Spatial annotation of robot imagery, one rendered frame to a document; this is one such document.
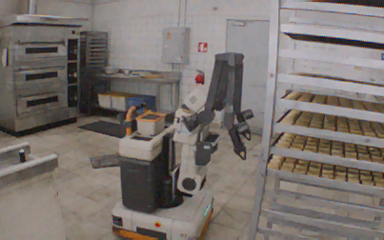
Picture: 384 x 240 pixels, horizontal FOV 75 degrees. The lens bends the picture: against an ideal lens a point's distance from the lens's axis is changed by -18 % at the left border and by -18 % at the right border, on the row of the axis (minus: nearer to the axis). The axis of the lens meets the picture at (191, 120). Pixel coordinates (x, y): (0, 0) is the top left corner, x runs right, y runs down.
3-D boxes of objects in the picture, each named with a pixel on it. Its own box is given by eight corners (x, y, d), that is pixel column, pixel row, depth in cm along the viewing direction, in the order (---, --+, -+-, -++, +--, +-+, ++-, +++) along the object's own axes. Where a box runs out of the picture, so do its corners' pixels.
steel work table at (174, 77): (86, 115, 610) (86, 70, 587) (109, 110, 672) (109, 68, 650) (158, 130, 525) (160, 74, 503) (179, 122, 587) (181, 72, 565)
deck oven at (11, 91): (21, 142, 412) (17, 12, 367) (-9, 129, 466) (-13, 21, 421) (88, 123, 548) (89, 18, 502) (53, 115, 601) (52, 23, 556)
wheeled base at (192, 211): (111, 235, 207) (108, 209, 202) (142, 201, 267) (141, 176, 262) (195, 255, 191) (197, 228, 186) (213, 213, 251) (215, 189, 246)
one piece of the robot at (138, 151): (120, 221, 207) (114, 110, 188) (148, 191, 258) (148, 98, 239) (162, 230, 199) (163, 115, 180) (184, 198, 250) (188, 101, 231)
